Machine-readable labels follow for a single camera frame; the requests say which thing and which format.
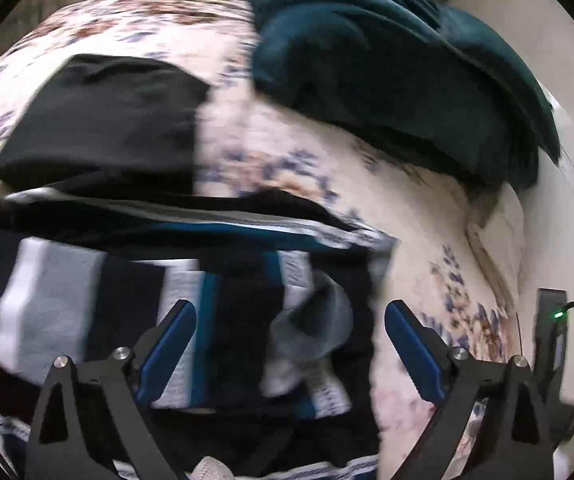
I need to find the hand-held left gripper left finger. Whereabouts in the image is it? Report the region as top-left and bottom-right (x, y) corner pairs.
(24, 299), (198, 480)

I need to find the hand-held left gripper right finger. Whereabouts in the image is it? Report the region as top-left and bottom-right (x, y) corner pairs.
(384, 299), (556, 480)

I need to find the grey white small garment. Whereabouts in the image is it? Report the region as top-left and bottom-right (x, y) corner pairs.
(261, 270), (356, 397)

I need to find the navy white striped garment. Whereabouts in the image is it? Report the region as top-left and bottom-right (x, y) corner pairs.
(0, 187), (399, 480)

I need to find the white knitted cloth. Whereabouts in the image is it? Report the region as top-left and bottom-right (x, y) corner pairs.
(191, 455), (238, 480)

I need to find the black charger with green light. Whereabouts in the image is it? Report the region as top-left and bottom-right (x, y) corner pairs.
(534, 287), (574, 445)

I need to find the floral plush blanket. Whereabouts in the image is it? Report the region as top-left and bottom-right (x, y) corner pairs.
(0, 0), (528, 480)

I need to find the black folded garment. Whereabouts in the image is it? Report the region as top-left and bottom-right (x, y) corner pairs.
(0, 54), (212, 197)

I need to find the dark teal fleece blanket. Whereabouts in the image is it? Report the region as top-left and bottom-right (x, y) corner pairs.
(246, 0), (563, 192)

